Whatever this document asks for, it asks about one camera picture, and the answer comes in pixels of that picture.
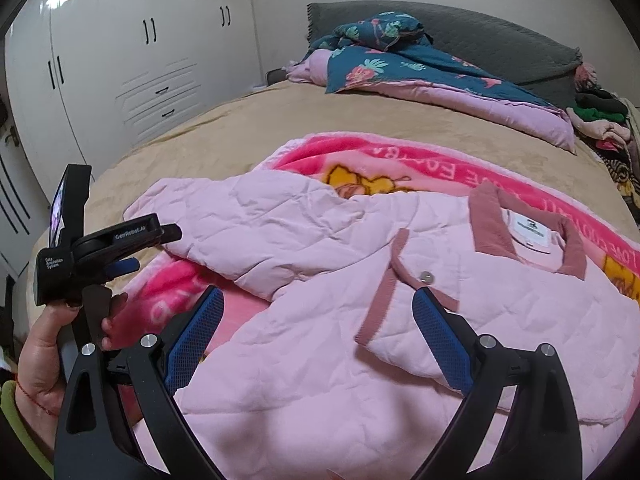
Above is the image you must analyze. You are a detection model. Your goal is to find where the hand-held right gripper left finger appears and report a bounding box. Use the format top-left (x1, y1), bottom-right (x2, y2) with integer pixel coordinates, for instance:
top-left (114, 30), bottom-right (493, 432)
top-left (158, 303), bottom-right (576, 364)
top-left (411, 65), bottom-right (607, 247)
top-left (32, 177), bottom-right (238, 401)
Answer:
top-left (54, 285), bottom-right (226, 480)

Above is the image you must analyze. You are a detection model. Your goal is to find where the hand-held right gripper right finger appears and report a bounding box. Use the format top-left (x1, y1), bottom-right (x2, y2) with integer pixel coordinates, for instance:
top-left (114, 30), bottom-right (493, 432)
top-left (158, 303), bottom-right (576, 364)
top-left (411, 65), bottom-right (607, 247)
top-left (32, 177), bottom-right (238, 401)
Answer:
top-left (411, 284), bottom-right (585, 480)

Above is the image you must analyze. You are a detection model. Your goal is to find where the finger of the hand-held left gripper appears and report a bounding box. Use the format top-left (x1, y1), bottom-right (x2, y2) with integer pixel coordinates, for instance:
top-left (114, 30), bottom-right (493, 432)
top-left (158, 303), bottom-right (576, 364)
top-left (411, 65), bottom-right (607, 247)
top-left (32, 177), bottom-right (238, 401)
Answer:
top-left (106, 258), bottom-right (140, 280)
top-left (146, 222), bottom-right (184, 251)

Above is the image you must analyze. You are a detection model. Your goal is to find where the pink quilted jacket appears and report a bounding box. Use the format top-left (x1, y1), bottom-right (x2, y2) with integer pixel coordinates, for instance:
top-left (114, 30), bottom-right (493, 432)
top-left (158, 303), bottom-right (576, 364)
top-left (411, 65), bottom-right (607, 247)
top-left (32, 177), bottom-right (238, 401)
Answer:
top-left (122, 167), bottom-right (640, 480)

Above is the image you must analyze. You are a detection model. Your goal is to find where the person's left forearm green sleeve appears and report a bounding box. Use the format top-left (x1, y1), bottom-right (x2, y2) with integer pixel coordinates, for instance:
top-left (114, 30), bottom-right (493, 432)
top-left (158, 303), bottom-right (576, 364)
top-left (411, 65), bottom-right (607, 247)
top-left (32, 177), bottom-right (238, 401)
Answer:
top-left (0, 379), bottom-right (57, 480)

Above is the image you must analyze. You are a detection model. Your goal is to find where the pile of clothes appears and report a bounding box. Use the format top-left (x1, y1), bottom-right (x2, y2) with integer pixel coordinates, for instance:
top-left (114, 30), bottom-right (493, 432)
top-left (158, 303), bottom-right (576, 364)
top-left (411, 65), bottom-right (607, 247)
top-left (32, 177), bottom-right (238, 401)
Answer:
top-left (569, 62), bottom-right (640, 203)

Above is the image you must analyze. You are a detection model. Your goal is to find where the person's left hand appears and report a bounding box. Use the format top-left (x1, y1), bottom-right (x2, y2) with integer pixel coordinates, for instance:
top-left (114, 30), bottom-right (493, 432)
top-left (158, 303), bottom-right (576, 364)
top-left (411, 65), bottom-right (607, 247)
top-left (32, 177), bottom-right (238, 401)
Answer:
top-left (16, 292), bottom-right (129, 417)

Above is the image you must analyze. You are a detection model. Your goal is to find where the beige bed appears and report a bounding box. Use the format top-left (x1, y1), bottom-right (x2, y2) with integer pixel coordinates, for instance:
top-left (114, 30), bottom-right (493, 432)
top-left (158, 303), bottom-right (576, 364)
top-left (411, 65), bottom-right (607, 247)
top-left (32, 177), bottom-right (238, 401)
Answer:
top-left (30, 76), bottom-right (640, 311)

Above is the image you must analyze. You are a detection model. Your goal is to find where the white wardrobe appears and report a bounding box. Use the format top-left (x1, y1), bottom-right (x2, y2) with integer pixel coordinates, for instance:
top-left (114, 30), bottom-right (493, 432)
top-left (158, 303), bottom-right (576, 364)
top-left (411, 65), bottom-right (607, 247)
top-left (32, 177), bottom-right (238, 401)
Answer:
top-left (0, 0), bottom-right (267, 281)

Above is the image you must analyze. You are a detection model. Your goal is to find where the pink printed blanket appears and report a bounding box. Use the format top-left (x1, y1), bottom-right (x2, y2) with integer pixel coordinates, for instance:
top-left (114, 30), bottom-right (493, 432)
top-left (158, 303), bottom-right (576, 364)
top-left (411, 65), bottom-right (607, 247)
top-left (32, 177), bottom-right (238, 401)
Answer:
top-left (114, 131), bottom-right (640, 480)

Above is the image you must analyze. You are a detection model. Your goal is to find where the teal floral duvet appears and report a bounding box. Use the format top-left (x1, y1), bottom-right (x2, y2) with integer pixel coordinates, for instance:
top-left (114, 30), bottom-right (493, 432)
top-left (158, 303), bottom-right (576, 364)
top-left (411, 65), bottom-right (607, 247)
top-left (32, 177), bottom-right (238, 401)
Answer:
top-left (286, 30), bottom-right (577, 154)

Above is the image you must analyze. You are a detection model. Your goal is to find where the teal floral pillow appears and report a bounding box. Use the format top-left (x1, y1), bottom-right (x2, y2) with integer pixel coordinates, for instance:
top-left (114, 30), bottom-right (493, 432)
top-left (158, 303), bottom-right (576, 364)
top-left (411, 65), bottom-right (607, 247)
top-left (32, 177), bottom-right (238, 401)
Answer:
top-left (344, 11), bottom-right (427, 54)

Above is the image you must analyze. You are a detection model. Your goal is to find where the grey padded headboard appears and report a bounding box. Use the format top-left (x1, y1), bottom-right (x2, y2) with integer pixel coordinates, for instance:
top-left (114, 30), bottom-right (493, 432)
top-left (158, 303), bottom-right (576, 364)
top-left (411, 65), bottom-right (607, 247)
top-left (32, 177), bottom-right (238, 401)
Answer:
top-left (306, 2), bottom-right (584, 103)

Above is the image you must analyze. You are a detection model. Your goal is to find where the brass door handle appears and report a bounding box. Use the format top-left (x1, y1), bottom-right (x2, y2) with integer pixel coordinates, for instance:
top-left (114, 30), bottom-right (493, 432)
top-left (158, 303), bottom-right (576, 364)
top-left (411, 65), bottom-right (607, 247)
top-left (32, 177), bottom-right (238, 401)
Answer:
top-left (0, 99), bottom-right (21, 148)

